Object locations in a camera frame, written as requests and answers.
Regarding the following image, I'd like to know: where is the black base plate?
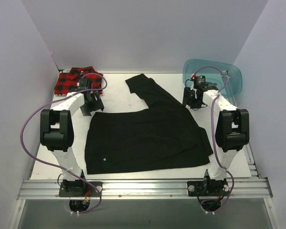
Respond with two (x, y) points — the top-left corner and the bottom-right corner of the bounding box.
(187, 181), (227, 197)
(58, 180), (103, 198)

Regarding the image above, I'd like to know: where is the aluminium front rail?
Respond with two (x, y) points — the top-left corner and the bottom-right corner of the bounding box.
(18, 179), (273, 200)

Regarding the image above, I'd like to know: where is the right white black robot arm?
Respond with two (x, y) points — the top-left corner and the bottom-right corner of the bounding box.
(183, 74), (249, 195)

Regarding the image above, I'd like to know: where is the red black plaid folded shirt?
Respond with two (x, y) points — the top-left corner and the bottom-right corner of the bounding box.
(54, 66), (103, 96)

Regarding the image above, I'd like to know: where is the teal plastic bin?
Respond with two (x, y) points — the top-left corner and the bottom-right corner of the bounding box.
(183, 59), (243, 98)

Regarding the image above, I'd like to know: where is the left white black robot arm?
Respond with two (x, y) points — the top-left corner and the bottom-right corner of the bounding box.
(40, 78), (104, 196)

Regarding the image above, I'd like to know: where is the black long sleeve shirt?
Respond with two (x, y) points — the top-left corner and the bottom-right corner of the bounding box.
(85, 74), (213, 175)

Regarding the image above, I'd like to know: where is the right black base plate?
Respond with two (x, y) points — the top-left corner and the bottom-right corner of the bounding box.
(187, 181), (227, 197)

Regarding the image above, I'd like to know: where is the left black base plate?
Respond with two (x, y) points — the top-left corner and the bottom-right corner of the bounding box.
(58, 180), (103, 198)

